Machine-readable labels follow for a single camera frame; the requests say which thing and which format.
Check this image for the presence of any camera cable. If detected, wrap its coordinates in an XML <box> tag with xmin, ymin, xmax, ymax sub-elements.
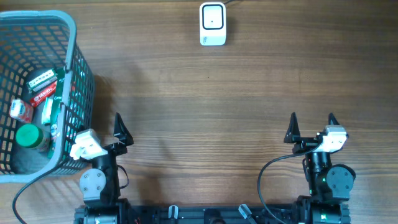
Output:
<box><xmin>257</xmin><ymin>142</ymin><xmax>323</xmax><ymax>224</ymax></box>
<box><xmin>12</xmin><ymin>167</ymin><xmax>55</xmax><ymax>224</ymax></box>

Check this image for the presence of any left camera cable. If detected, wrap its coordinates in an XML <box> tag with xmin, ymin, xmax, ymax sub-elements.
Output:
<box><xmin>12</xmin><ymin>167</ymin><xmax>55</xmax><ymax>224</ymax></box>

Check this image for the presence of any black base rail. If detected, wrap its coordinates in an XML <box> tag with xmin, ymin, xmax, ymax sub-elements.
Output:
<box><xmin>73</xmin><ymin>203</ymin><xmax>352</xmax><ymax>224</ymax></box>

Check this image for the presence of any right camera cable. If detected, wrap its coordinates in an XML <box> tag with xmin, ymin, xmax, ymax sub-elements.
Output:
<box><xmin>257</xmin><ymin>142</ymin><xmax>323</xmax><ymax>224</ymax></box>

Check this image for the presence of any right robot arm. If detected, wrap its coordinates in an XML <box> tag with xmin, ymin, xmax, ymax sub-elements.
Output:
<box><xmin>284</xmin><ymin>113</ymin><xmax>356</xmax><ymax>210</ymax></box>

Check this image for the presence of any white teal tissue packet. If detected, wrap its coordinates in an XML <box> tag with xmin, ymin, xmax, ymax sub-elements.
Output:
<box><xmin>41</xmin><ymin>98</ymin><xmax>53</xmax><ymax>125</ymax></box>

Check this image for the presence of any green lidded jar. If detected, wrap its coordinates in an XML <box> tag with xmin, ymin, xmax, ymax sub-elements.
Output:
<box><xmin>16</xmin><ymin>124</ymin><xmax>50</xmax><ymax>152</ymax></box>

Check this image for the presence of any green 3M gloves packet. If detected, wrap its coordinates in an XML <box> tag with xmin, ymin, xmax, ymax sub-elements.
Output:
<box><xmin>47</xmin><ymin>68</ymin><xmax>65</xmax><ymax>159</ymax></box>

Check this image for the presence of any white barcode scanner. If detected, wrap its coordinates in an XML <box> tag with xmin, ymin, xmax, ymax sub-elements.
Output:
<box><xmin>199</xmin><ymin>2</ymin><xmax>226</xmax><ymax>46</ymax></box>

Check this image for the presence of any red Nescafe stick sachet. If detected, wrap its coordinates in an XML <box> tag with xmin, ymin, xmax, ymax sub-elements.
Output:
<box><xmin>29</xmin><ymin>81</ymin><xmax>57</xmax><ymax>108</ymax></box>

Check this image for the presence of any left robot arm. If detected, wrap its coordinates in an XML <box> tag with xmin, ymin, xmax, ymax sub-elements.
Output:
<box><xmin>80</xmin><ymin>113</ymin><xmax>134</xmax><ymax>221</ymax></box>

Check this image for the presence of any green white gum pack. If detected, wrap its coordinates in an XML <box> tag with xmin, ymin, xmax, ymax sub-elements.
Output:
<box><xmin>27</xmin><ymin>68</ymin><xmax>57</xmax><ymax>93</ymax></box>

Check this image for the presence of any grey plastic mesh basket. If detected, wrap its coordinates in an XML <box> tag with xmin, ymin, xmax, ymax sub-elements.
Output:
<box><xmin>1</xmin><ymin>10</ymin><xmax>95</xmax><ymax>183</ymax></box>

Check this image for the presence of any red white small carton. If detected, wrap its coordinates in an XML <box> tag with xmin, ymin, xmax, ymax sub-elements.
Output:
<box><xmin>9</xmin><ymin>99</ymin><xmax>34</xmax><ymax>123</ymax></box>

